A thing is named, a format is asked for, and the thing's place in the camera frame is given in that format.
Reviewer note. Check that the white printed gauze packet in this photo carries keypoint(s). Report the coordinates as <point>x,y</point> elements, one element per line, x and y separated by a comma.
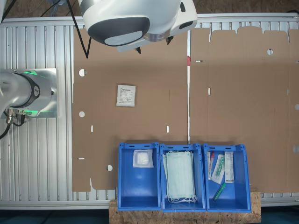
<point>126,95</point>

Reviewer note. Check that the cotton pads in clear bag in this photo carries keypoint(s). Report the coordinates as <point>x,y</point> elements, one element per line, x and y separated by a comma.
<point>143,158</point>

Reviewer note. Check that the blue bin with cotton bag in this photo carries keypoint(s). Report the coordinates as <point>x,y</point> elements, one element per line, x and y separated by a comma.
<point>139,186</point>

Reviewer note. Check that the brown cardboard sheet with holes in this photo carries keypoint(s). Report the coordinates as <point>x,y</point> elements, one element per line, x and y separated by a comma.
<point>151,74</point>

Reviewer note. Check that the red tape strip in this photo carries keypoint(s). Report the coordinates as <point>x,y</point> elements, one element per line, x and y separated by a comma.
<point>188,61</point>

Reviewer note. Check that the brown cardboard sheet with flaps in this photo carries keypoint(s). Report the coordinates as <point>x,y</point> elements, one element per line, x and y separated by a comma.
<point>245,105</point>

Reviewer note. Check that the red-capped tube in clear packet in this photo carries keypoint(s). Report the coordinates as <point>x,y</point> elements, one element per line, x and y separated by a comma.
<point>211,163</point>

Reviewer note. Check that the stack of pale face masks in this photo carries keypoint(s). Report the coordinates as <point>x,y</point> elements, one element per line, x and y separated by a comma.
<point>180,175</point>

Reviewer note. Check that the green cannula in clear packet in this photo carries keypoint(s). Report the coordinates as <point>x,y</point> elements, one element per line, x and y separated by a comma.
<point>219,169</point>

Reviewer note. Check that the long white printed packet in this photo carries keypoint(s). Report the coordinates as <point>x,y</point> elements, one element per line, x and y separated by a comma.
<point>229,168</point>

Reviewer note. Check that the blue bin with masks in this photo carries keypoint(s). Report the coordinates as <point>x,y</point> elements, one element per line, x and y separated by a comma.
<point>201,182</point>

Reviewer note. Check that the loose green capped needle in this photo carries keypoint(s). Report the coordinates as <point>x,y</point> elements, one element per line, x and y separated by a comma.
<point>219,192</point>

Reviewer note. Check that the blue bin with small packets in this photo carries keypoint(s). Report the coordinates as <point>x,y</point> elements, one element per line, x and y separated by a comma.
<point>238,191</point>

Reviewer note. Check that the chipboard plank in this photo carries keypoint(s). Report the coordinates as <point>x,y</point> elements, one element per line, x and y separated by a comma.
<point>187,217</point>

